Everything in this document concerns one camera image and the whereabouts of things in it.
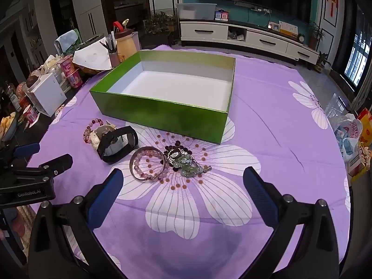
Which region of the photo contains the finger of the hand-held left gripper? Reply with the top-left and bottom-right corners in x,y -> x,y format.
0,143 -> 40,169
9,154 -> 73,182

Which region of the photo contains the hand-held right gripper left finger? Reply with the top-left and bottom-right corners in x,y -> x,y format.
27,169 -> 128,279

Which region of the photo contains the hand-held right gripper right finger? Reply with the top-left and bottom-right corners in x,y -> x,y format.
242,166 -> 341,279

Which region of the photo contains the silver bangle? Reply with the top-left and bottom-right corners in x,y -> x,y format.
129,146 -> 168,182

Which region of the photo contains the pale pink bead bracelet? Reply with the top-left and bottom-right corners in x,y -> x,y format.
134,150 -> 169,181

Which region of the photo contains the cream watch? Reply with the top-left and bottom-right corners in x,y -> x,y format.
90,123 -> 126,149

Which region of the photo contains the red pink bead bracelet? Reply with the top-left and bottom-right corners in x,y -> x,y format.
84,118 -> 117,144

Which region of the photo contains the black watch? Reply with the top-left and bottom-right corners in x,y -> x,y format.
97,126 -> 139,164

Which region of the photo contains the brown bead bracelet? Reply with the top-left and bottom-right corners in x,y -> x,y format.
163,141 -> 191,165

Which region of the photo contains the green cardboard box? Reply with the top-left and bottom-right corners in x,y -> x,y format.
89,50 -> 236,145

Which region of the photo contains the plate of yellow fruit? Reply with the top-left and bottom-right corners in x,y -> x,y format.
0,112 -> 20,143

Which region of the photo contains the dark glass bottle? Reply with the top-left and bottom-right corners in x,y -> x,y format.
4,81 -> 23,113

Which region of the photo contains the purple flowered tablecloth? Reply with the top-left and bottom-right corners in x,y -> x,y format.
27,45 -> 352,279

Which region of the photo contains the small pink carton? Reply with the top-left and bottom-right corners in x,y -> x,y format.
67,70 -> 83,89

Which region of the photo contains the printed plastic bag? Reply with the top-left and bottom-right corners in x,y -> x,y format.
331,113 -> 364,164

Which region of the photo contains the white paper sheet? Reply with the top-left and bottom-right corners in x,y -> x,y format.
72,36 -> 117,71

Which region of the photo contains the blue cloth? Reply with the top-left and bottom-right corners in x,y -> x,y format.
54,30 -> 79,53

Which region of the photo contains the pink pen cup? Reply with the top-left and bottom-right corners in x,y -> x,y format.
107,51 -> 121,68

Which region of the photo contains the green packet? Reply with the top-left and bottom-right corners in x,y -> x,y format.
70,28 -> 81,50

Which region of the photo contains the yellow red packet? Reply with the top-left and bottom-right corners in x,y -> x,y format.
357,107 -> 372,146

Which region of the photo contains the bunch of pens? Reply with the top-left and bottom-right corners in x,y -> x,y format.
100,31 -> 118,53

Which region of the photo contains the bear print bottle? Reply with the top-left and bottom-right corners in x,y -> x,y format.
114,29 -> 142,62

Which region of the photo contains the small potted plant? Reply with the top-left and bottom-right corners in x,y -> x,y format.
315,52 -> 332,74

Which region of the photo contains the white television cabinet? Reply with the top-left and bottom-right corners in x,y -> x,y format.
179,20 -> 320,65

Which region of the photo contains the caged plant stand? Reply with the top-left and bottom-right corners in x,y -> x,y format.
143,11 -> 178,47

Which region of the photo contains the window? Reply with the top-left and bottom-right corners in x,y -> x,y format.
344,27 -> 372,88

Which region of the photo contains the tall potted plant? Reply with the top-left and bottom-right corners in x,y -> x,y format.
307,20 -> 325,50

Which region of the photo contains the yellow white box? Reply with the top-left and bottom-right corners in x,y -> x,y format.
279,21 -> 299,34

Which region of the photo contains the clear storage box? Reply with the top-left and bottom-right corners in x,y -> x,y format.
176,3 -> 217,21

